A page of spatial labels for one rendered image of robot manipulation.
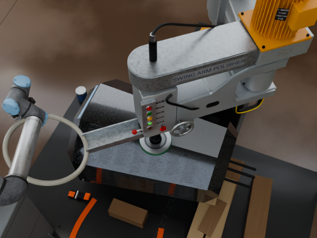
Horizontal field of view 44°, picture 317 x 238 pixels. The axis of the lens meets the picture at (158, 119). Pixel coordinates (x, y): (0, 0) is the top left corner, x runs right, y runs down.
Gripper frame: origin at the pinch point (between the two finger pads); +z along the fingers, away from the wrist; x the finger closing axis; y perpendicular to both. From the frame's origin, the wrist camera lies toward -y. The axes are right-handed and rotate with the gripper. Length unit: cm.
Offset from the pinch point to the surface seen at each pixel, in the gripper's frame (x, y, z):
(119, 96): 17, -75, 7
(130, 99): 25, -78, 4
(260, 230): 160, -112, 44
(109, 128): 41, -34, -13
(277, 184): 148, -158, 38
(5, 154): 19.1, 22.7, -5.0
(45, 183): 46.3, 16.7, -5.4
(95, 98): 6, -63, 14
